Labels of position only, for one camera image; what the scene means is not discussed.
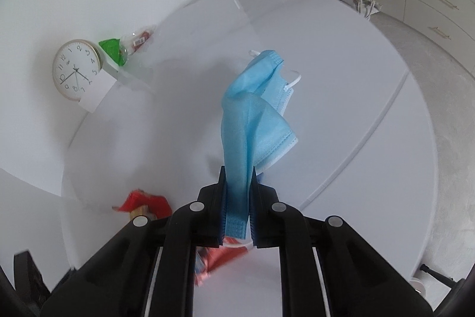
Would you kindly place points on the white paper note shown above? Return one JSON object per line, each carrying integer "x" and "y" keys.
{"x": 94, "y": 90}

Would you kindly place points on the yellow brown wrapper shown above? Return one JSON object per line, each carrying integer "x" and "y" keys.
{"x": 141, "y": 212}

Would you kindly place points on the red crumpled wrapper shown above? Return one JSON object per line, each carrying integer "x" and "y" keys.
{"x": 143, "y": 201}

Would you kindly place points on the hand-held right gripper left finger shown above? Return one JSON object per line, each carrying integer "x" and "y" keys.
{"x": 222, "y": 213}

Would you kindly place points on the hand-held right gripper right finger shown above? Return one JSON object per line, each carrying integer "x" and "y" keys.
{"x": 253, "y": 216}

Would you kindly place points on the black metal stand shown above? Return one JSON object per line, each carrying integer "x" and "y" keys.
{"x": 439, "y": 276}

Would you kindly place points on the beige tote bag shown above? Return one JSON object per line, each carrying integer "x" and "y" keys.
{"x": 365, "y": 3}

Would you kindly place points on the white round wall clock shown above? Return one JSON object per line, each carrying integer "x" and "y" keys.
{"x": 76, "y": 70}

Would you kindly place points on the small pink wrapper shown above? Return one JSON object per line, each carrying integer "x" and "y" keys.
{"x": 203, "y": 276}

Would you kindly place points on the green packet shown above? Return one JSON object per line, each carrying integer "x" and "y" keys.
{"x": 111, "y": 49}

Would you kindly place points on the clear packet with red label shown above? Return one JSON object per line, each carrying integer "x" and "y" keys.
{"x": 139, "y": 38}

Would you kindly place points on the blue face mask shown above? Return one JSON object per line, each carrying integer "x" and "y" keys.
{"x": 252, "y": 131}

